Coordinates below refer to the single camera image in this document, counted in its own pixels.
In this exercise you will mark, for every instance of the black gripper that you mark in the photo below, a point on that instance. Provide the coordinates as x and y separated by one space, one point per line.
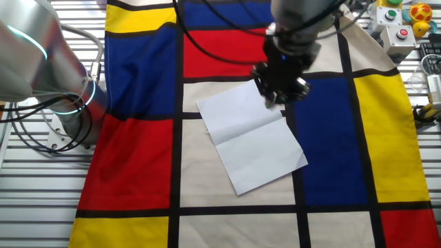
284 67

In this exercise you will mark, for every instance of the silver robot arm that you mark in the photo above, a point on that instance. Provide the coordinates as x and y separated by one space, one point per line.
34 69

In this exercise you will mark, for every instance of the colour block patterned cloth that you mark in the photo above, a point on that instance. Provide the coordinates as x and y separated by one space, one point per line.
237 203

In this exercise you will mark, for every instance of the grey box with red button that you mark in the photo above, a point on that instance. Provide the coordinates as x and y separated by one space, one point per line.
396 44

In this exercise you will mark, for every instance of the white paper sheet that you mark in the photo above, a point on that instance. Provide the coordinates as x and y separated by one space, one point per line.
255 151

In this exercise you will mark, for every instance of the grey box with green button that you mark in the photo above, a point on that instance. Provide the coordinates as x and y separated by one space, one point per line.
386 20

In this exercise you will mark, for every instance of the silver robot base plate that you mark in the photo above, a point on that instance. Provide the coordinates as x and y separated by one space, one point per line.
56 141

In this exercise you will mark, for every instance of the ribbed silver camera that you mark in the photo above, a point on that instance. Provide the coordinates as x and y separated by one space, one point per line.
435 91

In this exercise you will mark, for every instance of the clear plastic cup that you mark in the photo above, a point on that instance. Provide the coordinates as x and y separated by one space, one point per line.
415 81

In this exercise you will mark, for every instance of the yellow orange plastic toy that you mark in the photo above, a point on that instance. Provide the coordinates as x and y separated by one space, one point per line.
421 13

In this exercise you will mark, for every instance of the black keyboard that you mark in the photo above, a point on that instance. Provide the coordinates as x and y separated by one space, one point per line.
430 50

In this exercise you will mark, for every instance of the black yellow clamp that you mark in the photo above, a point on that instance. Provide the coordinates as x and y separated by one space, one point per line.
427 112

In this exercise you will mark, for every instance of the yellow box with green button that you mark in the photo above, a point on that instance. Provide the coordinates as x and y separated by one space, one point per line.
382 3

